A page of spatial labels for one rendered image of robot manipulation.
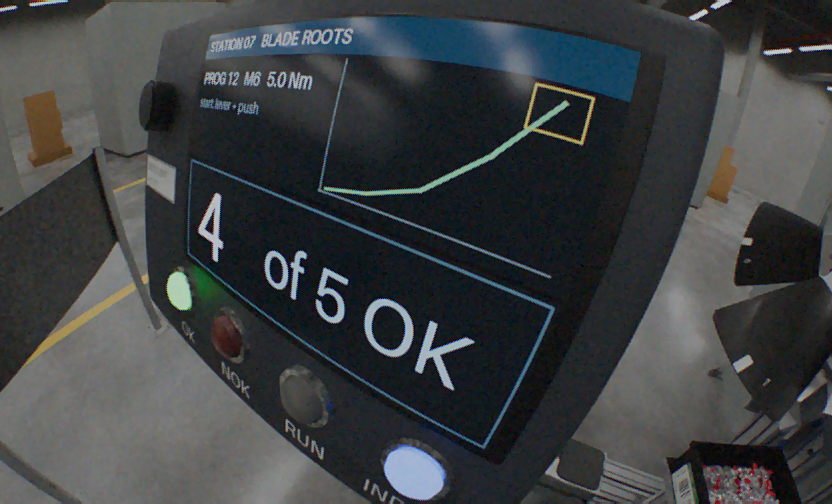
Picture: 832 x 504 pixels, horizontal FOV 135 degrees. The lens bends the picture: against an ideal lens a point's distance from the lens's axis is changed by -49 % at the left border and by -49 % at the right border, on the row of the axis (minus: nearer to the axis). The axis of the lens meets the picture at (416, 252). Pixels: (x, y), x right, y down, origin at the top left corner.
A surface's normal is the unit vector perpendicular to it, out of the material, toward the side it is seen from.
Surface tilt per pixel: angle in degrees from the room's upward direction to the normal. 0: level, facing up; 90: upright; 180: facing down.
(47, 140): 90
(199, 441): 0
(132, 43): 90
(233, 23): 75
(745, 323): 51
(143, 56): 90
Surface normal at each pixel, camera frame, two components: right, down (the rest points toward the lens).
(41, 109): 0.91, 0.29
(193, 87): -0.47, 0.18
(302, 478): 0.11, -0.84
